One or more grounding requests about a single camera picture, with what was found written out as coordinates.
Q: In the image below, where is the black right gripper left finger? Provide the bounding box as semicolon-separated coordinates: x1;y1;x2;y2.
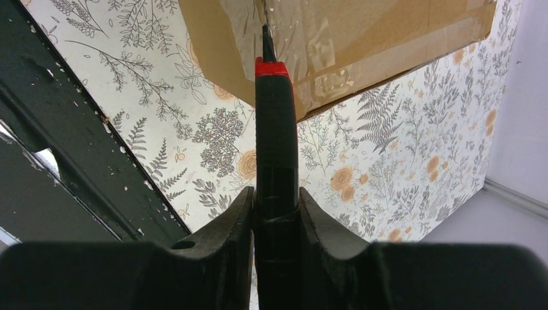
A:
1;187;254;309

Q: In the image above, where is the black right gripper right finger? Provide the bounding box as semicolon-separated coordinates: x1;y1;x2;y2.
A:
299;189;547;309

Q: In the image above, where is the red black utility knife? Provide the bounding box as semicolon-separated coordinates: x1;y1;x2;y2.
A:
254;23;300;309

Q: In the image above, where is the brown cardboard express box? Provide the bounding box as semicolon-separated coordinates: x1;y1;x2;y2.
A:
179;0;496;120

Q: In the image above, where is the floral patterned table mat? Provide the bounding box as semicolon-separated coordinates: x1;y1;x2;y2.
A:
23;1;522;242

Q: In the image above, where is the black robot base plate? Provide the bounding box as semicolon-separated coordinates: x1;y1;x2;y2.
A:
1;1;190;247

